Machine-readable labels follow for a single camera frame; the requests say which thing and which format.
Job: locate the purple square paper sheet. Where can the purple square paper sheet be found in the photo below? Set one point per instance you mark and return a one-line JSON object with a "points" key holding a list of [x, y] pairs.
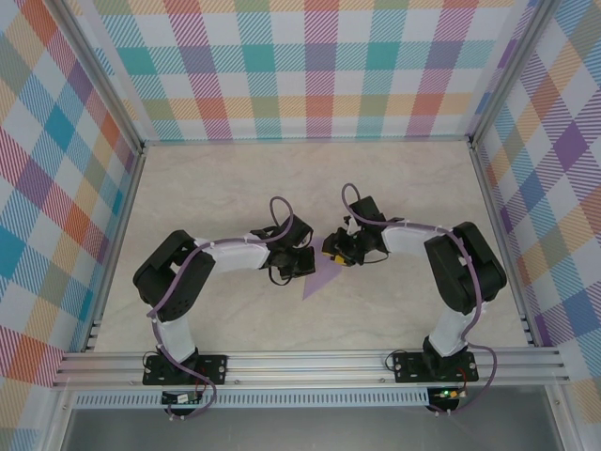
{"points": [[317, 282]]}

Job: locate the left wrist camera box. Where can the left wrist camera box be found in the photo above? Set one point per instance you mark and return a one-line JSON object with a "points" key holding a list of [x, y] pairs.
{"points": [[296, 232]]}

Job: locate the long aluminium mounting rail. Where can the long aluminium mounting rail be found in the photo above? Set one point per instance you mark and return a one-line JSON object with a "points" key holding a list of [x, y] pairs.
{"points": [[305, 368]]}

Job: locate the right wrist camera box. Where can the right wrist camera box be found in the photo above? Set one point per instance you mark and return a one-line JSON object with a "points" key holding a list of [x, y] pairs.
{"points": [[368, 209]]}

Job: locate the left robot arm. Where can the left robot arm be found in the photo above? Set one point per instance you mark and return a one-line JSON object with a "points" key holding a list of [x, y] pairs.
{"points": [[174, 282]]}

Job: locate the aluminium frame leg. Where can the aluminium frame leg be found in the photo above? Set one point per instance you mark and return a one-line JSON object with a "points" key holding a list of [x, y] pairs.
{"points": [[56, 423], [563, 418]]}

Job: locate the grey metal panel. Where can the grey metal panel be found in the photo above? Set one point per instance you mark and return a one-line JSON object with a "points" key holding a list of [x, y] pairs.
{"points": [[305, 432]]}

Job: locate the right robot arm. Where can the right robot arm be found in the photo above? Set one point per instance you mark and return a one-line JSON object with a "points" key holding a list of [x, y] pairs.
{"points": [[465, 272]]}

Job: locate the small circuit board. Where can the small circuit board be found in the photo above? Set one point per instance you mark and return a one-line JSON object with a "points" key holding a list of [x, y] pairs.
{"points": [[448, 393], [180, 398]]}

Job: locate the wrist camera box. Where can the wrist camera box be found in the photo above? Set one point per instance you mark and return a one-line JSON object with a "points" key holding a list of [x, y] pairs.
{"points": [[368, 209], [296, 232]]}

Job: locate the aluminium frame post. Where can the aluminium frame post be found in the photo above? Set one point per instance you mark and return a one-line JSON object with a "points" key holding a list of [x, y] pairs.
{"points": [[97, 70], [512, 70]]}

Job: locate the aluminium table edge rail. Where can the aluminium table edge rail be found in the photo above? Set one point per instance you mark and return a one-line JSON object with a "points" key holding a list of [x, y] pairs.
{"points": [[499, 235], [123, 221]]}

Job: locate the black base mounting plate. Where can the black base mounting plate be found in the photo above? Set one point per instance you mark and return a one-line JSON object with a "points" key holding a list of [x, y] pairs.
{"points": [[408, 368], [213, 368]]}

